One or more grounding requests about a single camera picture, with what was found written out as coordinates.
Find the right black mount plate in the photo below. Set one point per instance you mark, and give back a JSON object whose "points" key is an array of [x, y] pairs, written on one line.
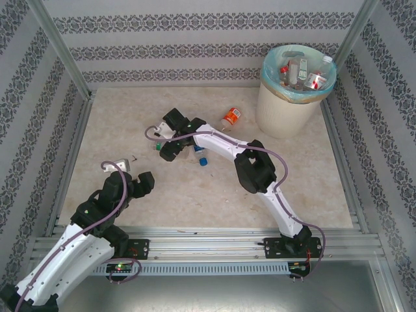
{"points": [[273, 248]]}

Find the green cap white label bottle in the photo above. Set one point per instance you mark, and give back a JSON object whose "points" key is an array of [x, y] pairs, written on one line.
{"points": [[158, 146]]}

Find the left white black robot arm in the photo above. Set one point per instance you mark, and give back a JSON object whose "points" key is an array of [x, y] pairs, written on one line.
{"points": [[65, 260]]}

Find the steel sheet panel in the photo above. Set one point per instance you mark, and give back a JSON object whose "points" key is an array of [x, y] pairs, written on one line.
{"points": [[208, 295]]}

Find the orange label small bottle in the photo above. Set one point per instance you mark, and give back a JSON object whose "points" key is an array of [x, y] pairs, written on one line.
{"points": [[232, 116]]}

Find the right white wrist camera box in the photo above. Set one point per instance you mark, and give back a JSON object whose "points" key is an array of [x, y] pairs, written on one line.
{"points": [[164, 129]]}

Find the right small circuit board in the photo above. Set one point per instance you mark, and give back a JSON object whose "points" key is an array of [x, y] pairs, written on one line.
{"points": [[297, 266]]}

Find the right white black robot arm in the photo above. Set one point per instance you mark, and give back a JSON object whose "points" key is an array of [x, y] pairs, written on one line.
{"points": [[211, 138]]}

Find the aluminium side rail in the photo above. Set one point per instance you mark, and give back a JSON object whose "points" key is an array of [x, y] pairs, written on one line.
{"points": [[341, 156], [70, 162]]}

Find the blue label blue cap bottle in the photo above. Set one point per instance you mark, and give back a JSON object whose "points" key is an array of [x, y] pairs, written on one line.
{"points": [[203, 161]]}

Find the left small circuit board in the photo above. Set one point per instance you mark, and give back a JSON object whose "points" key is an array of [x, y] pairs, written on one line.
{"points": [[120, 267]]}

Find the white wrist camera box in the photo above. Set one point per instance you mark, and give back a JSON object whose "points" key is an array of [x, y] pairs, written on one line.
{"points": [[122, 164], [164, 129]]}

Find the aluminium frame post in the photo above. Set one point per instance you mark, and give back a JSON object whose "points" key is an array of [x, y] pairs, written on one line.
{"points": [[354, 29], [61, 48]]}

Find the black mount plate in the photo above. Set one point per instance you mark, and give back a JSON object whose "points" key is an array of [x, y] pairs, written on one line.
{"points": [[141, 248], [273, 248]]}

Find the small circuit board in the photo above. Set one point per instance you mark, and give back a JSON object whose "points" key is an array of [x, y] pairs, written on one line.
{"points": [[120, 267], [297, 266]]}

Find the white cap clear water bottle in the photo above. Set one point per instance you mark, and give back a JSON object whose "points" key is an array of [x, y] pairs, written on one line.
{"points": [[326, 60]]}

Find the left black mount plate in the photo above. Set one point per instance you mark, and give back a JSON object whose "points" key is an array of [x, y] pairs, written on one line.
{"points": [[141, 248]]}

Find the cream plastic waste bin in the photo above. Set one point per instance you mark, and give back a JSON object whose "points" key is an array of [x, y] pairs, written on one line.
{"points": [[279, 113]]}

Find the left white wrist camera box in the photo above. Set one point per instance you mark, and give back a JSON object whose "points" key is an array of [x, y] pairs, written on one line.
{"points": [[122, 164]]}

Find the white bin with teal liner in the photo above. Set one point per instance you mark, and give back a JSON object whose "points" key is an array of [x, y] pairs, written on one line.
{"points": [[268, 73]]}

